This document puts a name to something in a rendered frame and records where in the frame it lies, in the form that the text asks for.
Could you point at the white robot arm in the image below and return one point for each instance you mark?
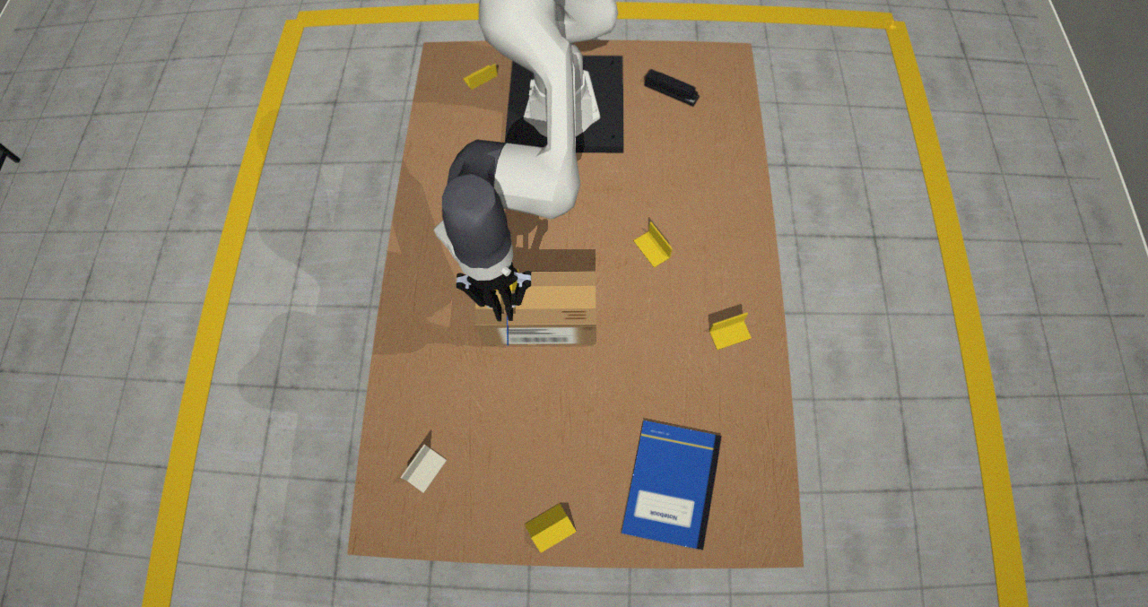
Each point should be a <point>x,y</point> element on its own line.
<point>541,181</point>

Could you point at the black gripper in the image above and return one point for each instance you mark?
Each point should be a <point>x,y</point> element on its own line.
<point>476,290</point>

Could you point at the blue notebook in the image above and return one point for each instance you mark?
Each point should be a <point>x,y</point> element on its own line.
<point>672,485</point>

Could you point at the tan cardboard box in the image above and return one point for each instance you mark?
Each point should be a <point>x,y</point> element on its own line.
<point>559,308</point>

